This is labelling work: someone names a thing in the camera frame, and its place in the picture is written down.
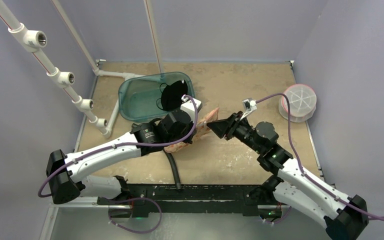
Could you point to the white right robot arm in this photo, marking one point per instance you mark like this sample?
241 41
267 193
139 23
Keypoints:
291 184

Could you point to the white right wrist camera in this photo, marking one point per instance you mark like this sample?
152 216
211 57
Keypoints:
249 106

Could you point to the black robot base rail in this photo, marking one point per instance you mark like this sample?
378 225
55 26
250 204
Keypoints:
247 200

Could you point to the teal plastic basin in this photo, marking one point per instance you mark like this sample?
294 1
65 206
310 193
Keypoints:
137 96

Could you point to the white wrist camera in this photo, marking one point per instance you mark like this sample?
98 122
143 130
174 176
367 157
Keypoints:
249 106
188 107

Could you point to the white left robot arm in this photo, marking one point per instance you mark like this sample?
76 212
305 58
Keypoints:
67 174

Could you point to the round pink white laundry bag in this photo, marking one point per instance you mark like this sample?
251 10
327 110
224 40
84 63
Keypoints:
302 100

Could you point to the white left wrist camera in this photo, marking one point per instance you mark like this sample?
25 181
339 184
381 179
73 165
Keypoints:
188 107

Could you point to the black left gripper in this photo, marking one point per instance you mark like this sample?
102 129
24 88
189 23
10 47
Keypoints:
189 140

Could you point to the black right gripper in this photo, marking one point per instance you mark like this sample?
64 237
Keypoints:
232 127

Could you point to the black bra in basin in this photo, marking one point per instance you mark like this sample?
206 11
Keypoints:
171 95

